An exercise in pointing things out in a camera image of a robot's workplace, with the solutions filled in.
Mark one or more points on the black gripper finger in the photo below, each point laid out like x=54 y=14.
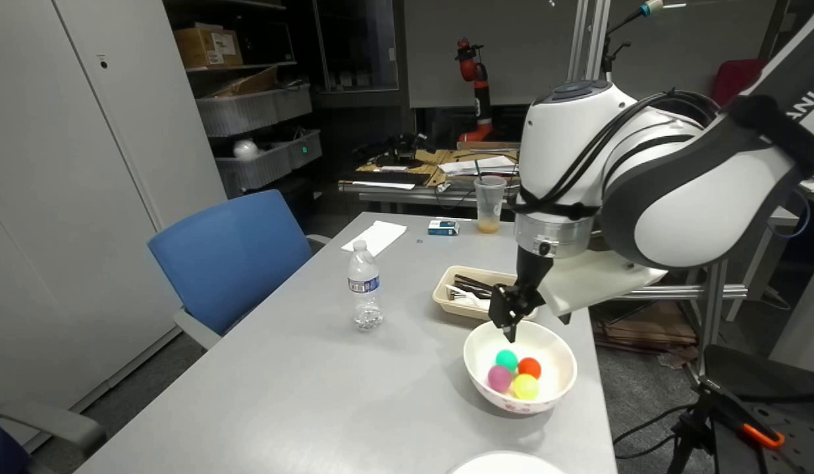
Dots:
x=497 y=308
x=521 y=316

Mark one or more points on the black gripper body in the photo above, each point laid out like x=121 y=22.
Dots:
x=532 y=267

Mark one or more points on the green ball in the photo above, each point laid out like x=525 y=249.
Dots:
x=505 y=358

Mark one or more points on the purple ball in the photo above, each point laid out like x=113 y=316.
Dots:
x=497 y=378

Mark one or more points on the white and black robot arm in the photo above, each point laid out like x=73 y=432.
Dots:
x=686 y=200

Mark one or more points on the white ceramic bowl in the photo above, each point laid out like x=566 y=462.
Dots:
x=486 y=363

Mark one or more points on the white plate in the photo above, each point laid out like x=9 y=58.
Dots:
x=505 y=463

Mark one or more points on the black plastic cutlery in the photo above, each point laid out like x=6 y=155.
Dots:
x=475 y=284

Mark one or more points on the beige rectangular tray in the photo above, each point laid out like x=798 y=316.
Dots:
x=459 y=308

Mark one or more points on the orange ball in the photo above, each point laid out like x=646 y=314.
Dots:
x=530 y=366

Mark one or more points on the yellow ball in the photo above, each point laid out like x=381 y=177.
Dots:
x=525 y=388

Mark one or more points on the clear plastic cup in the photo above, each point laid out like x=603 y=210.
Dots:
x=491 y=205

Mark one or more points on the small blue box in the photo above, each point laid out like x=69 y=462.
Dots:
x=443 y=228

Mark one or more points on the white papers stack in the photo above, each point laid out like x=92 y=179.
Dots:
x=479 y=163

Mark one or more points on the flat brown cardboard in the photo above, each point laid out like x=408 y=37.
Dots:
x=646 y=330

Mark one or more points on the clear plastic water bottle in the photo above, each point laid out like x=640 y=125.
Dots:
x=363 y=289

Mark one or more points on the white paper sheet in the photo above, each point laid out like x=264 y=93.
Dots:
x=378 y=238

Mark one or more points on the grey cluttered work table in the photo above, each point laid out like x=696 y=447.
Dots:
x=396 y=188

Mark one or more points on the black tripod with orange clamp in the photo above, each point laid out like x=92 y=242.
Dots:
x=721 y=412

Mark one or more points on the thin stand with green tip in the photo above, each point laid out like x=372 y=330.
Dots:
x=638 y=17

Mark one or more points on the blue office chair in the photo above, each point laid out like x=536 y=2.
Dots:
x=229 y=258

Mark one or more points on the red chair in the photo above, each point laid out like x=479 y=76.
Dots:
x=736 y=80

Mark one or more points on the grey storage bin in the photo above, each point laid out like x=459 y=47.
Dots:
x=248 y=109
x=264 y=160

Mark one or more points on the white round object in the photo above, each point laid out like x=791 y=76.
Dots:
x=246 y=149

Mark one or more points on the cardboard box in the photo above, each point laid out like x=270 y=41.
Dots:
x=208 y=47

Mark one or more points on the white metal cabinet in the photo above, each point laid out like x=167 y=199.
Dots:
x=72 y=193

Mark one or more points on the blue chair with grey armrest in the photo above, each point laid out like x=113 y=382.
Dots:
x=46 y=424

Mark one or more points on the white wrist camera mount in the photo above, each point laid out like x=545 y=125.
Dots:
x=599 y=276

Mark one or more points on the aluminium table frame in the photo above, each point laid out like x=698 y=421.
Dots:
x=715 y=305

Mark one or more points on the aluminium frame stand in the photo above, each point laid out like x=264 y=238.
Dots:
x=591 y=35

